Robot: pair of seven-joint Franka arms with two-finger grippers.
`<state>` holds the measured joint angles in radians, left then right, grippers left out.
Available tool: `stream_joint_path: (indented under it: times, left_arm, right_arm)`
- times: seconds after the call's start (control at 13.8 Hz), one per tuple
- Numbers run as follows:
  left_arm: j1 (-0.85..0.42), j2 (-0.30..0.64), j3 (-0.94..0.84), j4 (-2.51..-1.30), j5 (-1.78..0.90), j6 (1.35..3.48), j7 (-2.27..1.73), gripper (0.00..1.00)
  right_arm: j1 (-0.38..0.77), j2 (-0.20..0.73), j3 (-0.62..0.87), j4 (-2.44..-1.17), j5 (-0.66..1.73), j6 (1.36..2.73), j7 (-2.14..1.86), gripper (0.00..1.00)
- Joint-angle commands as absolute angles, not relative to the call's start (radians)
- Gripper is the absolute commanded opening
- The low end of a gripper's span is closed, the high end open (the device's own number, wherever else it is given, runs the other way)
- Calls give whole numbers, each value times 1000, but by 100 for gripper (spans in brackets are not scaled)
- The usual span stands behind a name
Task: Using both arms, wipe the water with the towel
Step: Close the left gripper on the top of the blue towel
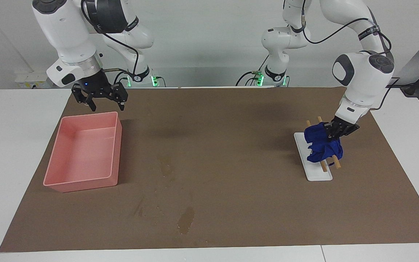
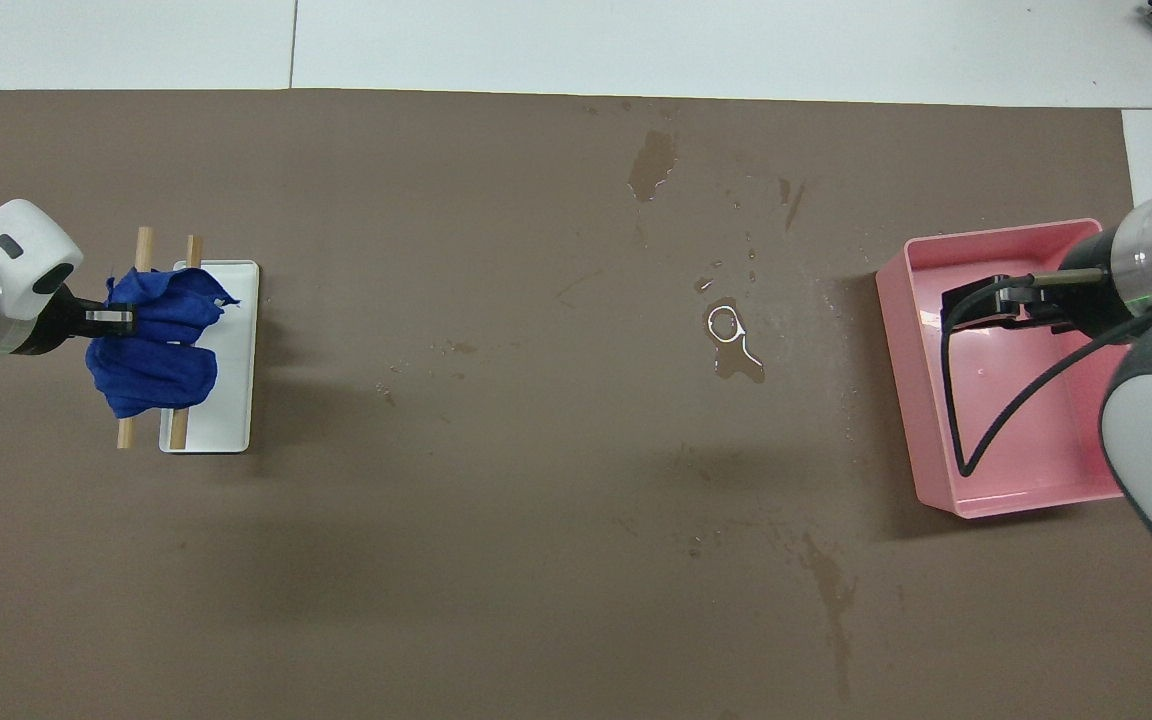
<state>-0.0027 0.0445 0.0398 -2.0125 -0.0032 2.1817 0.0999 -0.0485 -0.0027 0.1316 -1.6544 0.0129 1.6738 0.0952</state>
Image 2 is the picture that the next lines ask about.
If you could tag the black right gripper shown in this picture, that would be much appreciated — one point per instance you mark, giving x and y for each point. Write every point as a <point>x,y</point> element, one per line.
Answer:
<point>1086,290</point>

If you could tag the small water streak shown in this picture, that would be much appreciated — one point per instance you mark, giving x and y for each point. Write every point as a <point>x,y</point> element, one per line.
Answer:
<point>794,205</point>

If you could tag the shiny elongated water puddle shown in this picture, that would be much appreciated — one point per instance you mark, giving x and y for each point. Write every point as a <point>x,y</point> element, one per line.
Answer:
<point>736,360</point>

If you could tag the brown table mat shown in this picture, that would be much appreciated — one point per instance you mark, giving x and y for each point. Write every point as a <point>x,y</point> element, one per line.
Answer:
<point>496,500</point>

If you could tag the large water puddle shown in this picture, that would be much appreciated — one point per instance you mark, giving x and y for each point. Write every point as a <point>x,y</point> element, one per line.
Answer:
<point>651,165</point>

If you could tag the white towel rack base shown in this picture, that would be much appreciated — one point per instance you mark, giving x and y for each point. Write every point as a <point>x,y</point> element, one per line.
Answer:
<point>236,380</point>

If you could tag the pink plastic bin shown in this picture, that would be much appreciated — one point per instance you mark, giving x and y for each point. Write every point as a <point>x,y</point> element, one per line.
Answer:
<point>1056,470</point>

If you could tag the blue towel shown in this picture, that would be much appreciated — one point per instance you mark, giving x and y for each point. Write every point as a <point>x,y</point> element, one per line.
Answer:
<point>156,350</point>

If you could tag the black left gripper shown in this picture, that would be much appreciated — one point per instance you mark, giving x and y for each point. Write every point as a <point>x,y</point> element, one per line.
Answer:
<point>61,318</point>

